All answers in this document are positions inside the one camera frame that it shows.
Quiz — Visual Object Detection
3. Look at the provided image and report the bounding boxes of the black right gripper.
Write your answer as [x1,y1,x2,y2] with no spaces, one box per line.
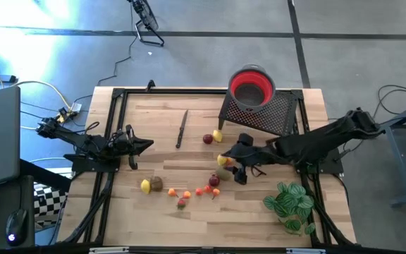
[221,133,278,186]

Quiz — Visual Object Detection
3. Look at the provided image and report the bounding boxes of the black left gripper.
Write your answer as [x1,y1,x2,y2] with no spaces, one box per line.
[110,124,154,171]

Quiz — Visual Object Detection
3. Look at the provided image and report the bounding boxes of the olive brown toy fruit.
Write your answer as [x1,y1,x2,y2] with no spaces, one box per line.
[216,167,233,181]

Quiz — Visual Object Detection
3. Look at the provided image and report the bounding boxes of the red collapsible bowl grey rim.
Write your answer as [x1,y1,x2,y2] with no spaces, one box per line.
[228,63,276,114]

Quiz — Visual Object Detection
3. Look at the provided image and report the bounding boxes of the brown toy kiwi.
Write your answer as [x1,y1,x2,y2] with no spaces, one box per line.
[149,176,164,193]

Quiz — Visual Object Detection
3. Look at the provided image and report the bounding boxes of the black perforated metal stand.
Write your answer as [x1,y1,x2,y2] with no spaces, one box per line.
[218,87,300,137]

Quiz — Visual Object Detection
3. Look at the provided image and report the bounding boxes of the potted plant striped green leaves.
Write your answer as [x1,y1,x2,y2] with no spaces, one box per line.
[262,181,317,236]

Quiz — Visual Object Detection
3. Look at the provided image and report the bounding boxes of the white power adapter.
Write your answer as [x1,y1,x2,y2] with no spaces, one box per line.
[56,102,83,123]

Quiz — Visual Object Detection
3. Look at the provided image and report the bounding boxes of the black white checkerboard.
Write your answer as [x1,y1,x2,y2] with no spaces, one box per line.
[32,182,69,229]

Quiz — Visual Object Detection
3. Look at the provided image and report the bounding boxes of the black floor fan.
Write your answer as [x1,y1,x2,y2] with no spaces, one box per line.
[127,0,166,48]

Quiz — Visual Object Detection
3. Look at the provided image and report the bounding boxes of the black computer mouse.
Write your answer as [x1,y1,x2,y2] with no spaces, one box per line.
[5,207,28,247]

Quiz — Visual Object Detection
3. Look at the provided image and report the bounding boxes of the knife with black handle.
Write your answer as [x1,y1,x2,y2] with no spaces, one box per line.
[175,109,190,150]

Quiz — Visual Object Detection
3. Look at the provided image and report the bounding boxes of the black cable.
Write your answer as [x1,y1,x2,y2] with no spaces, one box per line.
[371,83,406,121]
[72,3,139,103]

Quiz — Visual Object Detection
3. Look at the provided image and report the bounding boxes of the cream cable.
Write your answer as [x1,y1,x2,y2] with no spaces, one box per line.
[0,58,73,131]

